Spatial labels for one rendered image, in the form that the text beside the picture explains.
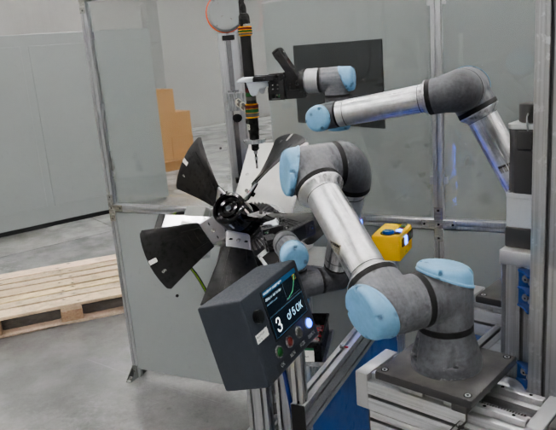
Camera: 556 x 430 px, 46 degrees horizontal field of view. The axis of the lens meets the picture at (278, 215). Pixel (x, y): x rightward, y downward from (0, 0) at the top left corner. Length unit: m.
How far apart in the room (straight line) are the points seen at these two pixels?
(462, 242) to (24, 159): 5.50
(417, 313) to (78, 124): 6.47
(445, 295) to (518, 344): 0.31
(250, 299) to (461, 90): 0.83
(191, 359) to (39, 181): 4.29
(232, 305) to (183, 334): 2.21
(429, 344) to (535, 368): 0.26
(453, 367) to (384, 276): 0.25
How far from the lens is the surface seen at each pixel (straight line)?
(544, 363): 1.55
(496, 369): 1.48
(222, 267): 2.11
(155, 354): 3.68
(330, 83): 2.01
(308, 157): 1.53
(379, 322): 1.28
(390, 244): 2.26
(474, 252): 2.73
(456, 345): 1.41
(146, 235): 2.31
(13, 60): 7.34
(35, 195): 7.46
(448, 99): 1.78
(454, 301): 1.36
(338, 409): 1.97
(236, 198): 2.18
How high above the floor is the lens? 1.73
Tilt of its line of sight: 15 degrees down
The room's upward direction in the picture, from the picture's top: 5 degrees counter-clockwise
